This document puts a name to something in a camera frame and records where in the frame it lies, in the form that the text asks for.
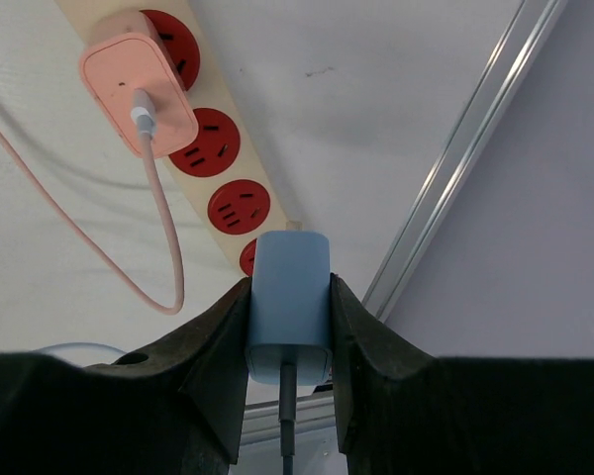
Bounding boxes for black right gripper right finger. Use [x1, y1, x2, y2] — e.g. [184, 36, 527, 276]
[330, 276, 594, 474]

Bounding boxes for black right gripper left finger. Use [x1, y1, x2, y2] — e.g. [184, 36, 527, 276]
[0, 279, 251, 474]

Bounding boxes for blue charger plug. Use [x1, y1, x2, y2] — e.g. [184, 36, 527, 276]
[246, 231, 333, 386]

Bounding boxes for thin pink charger cable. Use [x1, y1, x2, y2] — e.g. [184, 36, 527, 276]
[0, 88, 186, 316]

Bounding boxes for pink charger plug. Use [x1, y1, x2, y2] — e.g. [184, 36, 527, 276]
[79, 9, 199, 158]

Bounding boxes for beige power strip red sockets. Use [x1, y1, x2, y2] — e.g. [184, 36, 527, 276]
[57, 1, 289, 275]

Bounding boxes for aluminium frame rail front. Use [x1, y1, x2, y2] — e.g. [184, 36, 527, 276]
[241, 391, 336, 446]

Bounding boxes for black white short cable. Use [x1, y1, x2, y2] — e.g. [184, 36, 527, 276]
[277, 362, 298, 475]

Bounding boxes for aluminium side rail right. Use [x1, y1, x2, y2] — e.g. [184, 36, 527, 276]
[362, 0, 567, 322]

